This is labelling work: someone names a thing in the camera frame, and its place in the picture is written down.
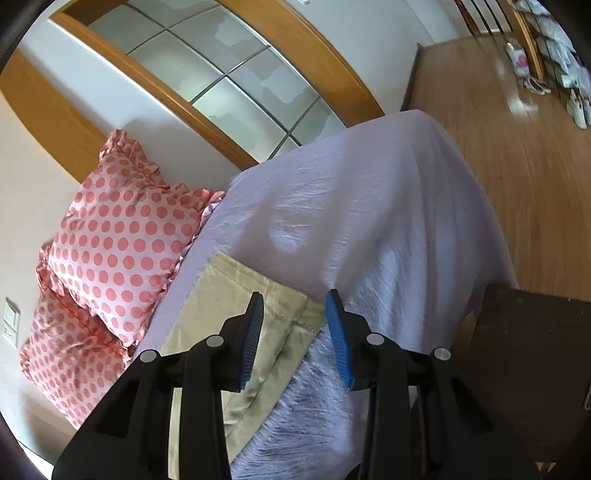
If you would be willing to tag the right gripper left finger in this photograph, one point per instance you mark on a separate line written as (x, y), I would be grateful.
(126, 436)

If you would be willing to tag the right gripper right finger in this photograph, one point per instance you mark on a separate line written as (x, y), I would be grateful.
(424, 422)

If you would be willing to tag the khaki pants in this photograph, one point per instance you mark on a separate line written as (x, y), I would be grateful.
(263, 438)

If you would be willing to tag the pink polka dot pillow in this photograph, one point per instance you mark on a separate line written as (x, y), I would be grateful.
(123, 239)
(69, 354)

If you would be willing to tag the dark wooden nightstand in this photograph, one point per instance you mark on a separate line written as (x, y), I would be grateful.
(529, 358)

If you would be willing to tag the lavender bed sheet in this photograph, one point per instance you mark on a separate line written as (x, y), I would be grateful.
(388, 213)

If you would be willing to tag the white shoes on floor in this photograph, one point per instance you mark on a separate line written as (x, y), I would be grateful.
(578, 108)

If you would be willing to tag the white wall switch plate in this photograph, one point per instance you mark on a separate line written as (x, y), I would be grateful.
(10, 323)

